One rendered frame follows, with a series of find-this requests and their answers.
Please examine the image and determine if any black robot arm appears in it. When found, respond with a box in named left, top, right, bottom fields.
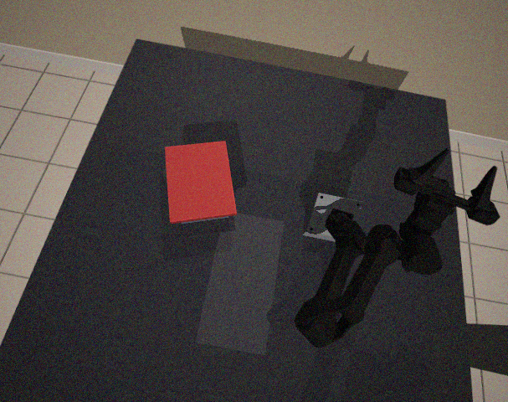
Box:
left=295, top=209, right=443, bottom=348

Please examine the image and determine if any red lid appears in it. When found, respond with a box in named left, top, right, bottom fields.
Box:
left=165, top=141, right=237, bottom=224

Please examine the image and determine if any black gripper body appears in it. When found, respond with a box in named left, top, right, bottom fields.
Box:
left=394, top=167, right=500, bottom=231

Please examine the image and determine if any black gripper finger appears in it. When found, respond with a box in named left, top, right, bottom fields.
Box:
left=409, top=149, right=449, bottom=186
left=470, top=166, right=497, bottom=212

